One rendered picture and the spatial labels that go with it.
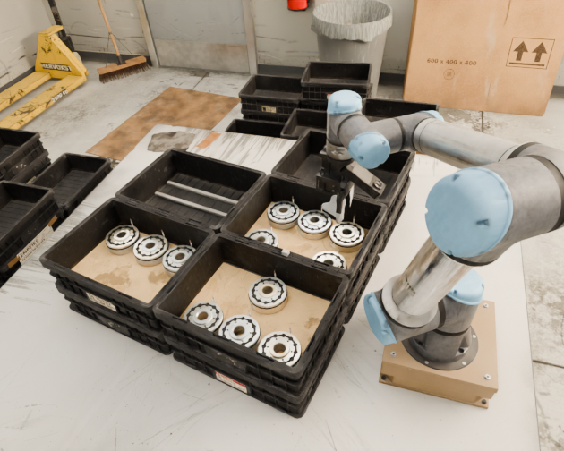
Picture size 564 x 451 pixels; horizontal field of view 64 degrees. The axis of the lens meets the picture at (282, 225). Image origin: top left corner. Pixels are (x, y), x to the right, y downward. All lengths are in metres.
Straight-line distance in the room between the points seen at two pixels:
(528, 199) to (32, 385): 1.26
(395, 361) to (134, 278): 0.75
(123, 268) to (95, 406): 0.38
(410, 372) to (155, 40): 4.02
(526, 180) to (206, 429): 0.91
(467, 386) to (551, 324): 1.28
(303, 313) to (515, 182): 0.70
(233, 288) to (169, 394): 0.32
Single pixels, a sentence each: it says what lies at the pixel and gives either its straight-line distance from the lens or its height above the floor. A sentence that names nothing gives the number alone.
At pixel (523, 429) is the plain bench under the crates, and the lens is 1.29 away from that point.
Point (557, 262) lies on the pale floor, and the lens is 2.72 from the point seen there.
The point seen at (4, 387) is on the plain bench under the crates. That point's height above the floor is 0.70.
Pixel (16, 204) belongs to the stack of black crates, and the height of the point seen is 0.49.
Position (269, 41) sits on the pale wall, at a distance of 4.23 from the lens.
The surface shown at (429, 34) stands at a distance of 3.75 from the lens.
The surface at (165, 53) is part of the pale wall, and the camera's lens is 4.70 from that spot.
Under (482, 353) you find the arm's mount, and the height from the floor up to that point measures 0.80.
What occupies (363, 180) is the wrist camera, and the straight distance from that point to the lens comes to 1.14.
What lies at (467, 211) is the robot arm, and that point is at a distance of 0.64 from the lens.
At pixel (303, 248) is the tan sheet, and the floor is 0.83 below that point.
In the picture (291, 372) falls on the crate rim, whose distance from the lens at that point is 1.00.
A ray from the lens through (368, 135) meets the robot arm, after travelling 0.97.
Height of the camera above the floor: 1.80
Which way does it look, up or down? 43 degrees down
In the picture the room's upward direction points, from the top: 5 degrees counter-clockwise
